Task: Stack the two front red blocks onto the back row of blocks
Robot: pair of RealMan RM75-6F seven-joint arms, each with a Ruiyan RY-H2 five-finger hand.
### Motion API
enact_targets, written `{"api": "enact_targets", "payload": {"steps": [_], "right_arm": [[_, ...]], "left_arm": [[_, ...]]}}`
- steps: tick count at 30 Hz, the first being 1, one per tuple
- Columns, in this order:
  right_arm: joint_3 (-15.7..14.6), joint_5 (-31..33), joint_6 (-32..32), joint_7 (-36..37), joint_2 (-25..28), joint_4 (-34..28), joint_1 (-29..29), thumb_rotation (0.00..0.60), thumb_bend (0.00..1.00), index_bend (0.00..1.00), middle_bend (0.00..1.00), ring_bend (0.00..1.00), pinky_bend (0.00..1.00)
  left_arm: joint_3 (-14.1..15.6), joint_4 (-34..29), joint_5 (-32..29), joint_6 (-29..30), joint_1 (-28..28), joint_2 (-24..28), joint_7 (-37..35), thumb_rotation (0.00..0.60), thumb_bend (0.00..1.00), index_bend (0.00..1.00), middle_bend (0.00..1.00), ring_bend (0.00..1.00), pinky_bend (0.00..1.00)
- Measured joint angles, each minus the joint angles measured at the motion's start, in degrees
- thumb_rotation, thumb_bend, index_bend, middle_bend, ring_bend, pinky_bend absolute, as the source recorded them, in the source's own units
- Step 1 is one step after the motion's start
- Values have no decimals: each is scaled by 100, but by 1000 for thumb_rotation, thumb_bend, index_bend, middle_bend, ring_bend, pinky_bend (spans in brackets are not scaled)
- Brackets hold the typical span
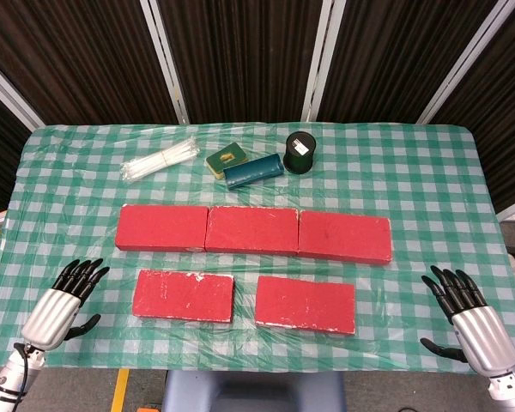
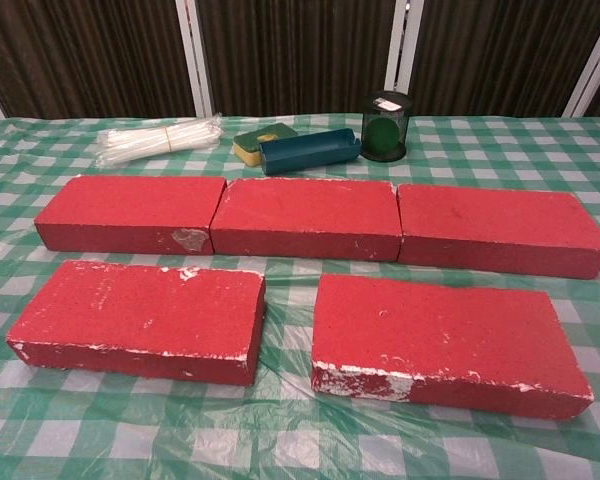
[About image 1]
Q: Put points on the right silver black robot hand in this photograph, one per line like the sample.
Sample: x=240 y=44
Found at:
x=485 y=339

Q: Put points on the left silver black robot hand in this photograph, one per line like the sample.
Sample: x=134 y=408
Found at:
x=51 y=315

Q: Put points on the red foam brick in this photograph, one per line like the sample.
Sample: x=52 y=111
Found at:
x=251 y=229
x=161 y=227
x=182 y=296
x=345 y=236
x=304 y=302

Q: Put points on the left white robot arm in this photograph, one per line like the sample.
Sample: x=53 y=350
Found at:
x=8 y=382

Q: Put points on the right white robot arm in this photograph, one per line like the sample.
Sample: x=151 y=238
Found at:
x=513 y=395

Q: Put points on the green white checkered tablecloth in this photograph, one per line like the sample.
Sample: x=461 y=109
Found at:
x=433 y=193

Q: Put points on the bundle of white straws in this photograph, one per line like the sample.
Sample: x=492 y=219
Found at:
x=159 y=159

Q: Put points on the blue grey chair seat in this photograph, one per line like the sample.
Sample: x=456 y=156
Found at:
x=253 y=392

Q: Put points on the green yellow sponge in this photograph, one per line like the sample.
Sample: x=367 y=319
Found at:
x=225 y=158

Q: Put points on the blue plastic case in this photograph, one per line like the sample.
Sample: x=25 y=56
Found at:
x=253 y=171

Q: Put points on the black cylindrical container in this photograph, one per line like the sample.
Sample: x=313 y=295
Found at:
x=299 y=154

